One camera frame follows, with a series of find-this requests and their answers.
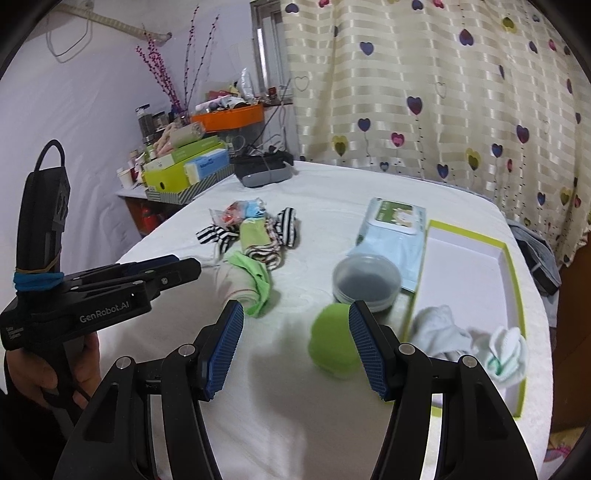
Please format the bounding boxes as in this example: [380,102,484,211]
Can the person's left hand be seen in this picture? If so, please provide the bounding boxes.
[4,333,101,410]

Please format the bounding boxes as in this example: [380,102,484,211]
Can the white box with green rim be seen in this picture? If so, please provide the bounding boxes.
[402,219,527,418]

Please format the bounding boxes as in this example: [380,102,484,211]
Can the flat green sock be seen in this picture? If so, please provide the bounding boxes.
[226,251,273,318]

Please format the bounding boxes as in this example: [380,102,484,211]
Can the wall pipe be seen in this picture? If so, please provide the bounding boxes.
[60,0,172,44]

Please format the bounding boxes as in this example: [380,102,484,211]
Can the wet wipes pack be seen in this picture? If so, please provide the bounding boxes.
[355,198,428,247]

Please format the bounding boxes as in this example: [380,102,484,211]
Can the wet wipes packet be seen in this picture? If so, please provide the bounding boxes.
[346,231,426,292]

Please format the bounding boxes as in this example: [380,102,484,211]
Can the heart print curtain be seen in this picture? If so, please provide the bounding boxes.
[281,0,591,268]

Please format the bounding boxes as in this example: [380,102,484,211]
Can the brown striped sock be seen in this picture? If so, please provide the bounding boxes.
[245,244,284,271]

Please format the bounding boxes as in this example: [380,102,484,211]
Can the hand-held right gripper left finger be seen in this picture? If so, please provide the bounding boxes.
[54,300,245,480]

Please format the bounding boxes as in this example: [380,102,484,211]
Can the white sock with green trim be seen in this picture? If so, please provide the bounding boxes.
[480,325,529,384]

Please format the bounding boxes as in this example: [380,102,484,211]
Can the beige patterned pouch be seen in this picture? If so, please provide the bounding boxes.
[154,121,206,155]

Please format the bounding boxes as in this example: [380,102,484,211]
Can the lime green box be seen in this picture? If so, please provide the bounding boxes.
[141,157,232,192]

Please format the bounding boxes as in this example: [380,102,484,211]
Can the clear mask packet red print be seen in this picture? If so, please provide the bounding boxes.
[209,202,247,228]

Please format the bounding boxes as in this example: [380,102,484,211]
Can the blue elastic band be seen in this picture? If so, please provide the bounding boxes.
[13,271,65,291]

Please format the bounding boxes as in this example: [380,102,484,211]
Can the orange tray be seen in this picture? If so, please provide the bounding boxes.
[191,102,264,134]

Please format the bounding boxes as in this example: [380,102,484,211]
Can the black white striped sock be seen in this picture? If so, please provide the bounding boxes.
[270,207,302,250]
[196,224,241,254]

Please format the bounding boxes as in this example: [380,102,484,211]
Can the flat green box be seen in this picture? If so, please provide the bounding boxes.
[144,135,227,163]

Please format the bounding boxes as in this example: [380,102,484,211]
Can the glass jar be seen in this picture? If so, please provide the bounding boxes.
[135,105,155,139]

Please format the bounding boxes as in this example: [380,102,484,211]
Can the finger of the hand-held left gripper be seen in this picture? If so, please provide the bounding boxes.
[62,257,202,302]
[122,255,182,271]

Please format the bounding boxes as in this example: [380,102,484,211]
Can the light green sock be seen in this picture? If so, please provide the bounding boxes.
[239,220,273,252]

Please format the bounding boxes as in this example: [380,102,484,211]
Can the window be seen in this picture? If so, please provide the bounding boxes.
[249,0,294,100]

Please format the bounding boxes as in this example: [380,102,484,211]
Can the grey black headset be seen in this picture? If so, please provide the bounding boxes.
[233,150,295,188]

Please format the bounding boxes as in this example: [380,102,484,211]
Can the wooden side table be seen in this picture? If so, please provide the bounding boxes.
[115,187,185,241]

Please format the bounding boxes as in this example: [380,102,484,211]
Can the beige sock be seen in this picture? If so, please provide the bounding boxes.
[203,258,259,311]

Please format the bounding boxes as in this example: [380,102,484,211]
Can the dark folded clothing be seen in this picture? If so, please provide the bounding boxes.
[505,219,561,296]

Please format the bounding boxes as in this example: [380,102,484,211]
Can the striped cardboard tray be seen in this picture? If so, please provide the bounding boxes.
[147,168,236,204]

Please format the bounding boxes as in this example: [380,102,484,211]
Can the round clear plastic container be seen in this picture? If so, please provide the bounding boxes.
[331,253,402,313]

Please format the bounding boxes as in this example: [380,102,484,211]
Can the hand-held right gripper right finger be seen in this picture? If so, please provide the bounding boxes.
[348,300,539,480]

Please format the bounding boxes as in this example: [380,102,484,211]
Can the blue tissue box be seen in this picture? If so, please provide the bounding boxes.
[184,151,230,182]

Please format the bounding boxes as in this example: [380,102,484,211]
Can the wooden furniture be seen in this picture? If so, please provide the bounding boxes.
[549,249,591,435]

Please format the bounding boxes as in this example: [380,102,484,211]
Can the purple decorative branches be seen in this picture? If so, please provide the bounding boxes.
[135,14,220,114]

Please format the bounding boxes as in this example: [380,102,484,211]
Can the blue face mask packet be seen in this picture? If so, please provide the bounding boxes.
[242,198,269,220]

